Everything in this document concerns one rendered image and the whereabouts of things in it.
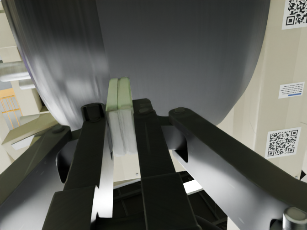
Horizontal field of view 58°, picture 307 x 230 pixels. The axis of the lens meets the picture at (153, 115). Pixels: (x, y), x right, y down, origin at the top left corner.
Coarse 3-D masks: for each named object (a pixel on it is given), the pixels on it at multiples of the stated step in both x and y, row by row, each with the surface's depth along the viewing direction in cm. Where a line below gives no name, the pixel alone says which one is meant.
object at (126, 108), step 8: (120, 80) 21; (128, 80) 21; (120, 88) 19; (128, 88) 18; (120, 96) 17; (128, 96) 17; (120, 104) 16; (128, 104) 15; (120, 112) 15; (128, 112) 15; (128, 120) 15; (128, 128) 15; (128, 136) 16; (128, 144) 16; (136, 144) 16; (128, 152) 16; (136, 152) 16
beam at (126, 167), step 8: (40, 136) 97; (120, 160) 91; (128, 160) 91; (136, 160) 91; (176, 160) 94; (120, 168) 92; (128, 168) 93; (136, 168) 93; (176, 168) 95; (184, 168) 96; (120, 176) 94; (128, 176) 94; (136, 176) 95
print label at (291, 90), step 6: (282, 84) 54; (288, 84) 54; (294, 84) 54; (300, 84) 55; (282, 90) 55; (288, 90) 55; (294, 90) 55; (300, 90) 55; (282, 96) 55; (288, 96) 56
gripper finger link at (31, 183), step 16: (64, 128) 14; (32, 144) 13; (48, 144) 12; (64, 144) 13; (16, 160) 11; (32, 160) 11; (48, 160) 12; (0, 176) 10; (16, 176) 10; (32, 176) 10; (48, 176) 12; (64, 176) 13; (0, 192) 9; (16, 192) 10; (32, 192) 10; (48, 192) 12; (0, 208) 9; (16, 208) 9; (32, 208) 10; (48, 208) 11; (0, 224) 9; (16, 224) 9; (32, 224) 10
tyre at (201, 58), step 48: (48, 0) 25; (96, 0) 25; (144, 0) 25; (192, 0) 26; (240, 0) 27; (48, 48) 27; (96, 48) 27; (144, 48) 28; (192, 48) 28; (240, 48) 30; (48, 96) 33; (96, 96) 31; (144, 96) 32; (192, 96) 33; (240, 96) 40
